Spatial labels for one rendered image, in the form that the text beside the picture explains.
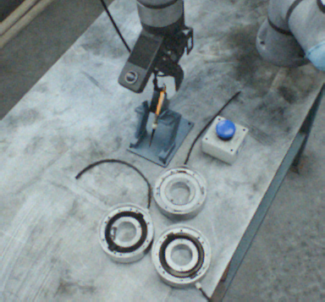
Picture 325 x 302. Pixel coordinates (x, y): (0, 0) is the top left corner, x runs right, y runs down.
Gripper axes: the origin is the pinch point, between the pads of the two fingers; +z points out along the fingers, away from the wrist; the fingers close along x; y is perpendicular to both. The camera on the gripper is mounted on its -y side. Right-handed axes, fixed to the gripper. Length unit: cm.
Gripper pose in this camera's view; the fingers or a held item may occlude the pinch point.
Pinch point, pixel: (162, 95)
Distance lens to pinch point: 93.1
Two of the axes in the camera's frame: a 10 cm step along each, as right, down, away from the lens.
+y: 5.2, -7.2, 4.6
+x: -8.5, -3.7, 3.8
